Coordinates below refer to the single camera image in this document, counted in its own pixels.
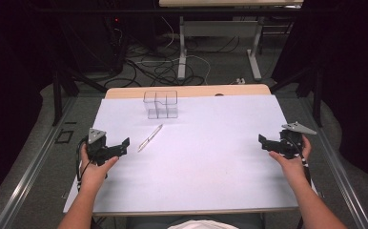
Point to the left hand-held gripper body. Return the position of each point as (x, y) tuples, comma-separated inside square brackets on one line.
[(97, 149)]

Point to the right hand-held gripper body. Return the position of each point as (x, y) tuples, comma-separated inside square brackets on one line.
[(291, 141)]

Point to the person's left hand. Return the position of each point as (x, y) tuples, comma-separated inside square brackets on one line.
[(93, 175)]

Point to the person's right hand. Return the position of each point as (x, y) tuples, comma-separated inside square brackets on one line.
[(295, 168)]

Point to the clear pen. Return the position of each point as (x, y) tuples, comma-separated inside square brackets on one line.
[(150, 138)]

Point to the clear plastic organizer box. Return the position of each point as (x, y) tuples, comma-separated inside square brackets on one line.
[(160, 105)]

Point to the black metal stand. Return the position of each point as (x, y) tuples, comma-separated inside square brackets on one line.
[(317, 95), (57, 95)]

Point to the white power strip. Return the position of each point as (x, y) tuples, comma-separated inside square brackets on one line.
[(241, 80)]

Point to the white table cover sheet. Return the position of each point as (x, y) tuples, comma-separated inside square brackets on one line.
[(198, 165)]

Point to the dark curtain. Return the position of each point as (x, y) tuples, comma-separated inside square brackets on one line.
[(357, 79), (10, 95)]

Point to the person's white shirt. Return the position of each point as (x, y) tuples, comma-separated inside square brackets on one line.
[(202, 225)]

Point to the black computer tower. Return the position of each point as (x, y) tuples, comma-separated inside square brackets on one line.
[(109, 41)]

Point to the white-legged desk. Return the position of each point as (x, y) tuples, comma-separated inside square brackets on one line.
[(220, 28)]

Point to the black crossbar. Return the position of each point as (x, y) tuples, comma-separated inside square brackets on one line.
[(109, 10)]

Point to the metal floor rail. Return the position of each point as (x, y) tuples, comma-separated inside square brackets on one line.
[(341, 178), (29, 178)]

